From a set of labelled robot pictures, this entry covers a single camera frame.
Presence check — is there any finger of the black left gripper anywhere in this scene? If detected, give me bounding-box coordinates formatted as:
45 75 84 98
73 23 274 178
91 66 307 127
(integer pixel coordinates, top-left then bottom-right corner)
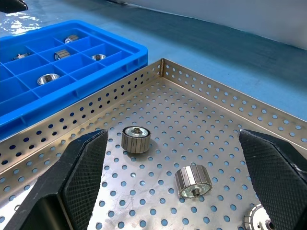
0 0 29 13

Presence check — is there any perforated metal tray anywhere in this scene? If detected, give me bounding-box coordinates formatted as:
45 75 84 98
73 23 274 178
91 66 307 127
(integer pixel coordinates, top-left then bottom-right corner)
0 58 307 230

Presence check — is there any blue compartment tray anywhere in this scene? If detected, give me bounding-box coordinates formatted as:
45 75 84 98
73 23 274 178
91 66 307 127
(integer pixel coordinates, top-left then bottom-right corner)
0 20 148 142

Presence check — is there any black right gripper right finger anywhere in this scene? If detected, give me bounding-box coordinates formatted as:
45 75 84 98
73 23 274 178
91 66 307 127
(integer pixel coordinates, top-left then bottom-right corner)
238 128 307 230

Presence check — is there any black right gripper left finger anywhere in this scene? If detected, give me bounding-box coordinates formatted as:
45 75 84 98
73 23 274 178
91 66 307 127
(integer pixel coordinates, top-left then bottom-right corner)
4 128 109 230

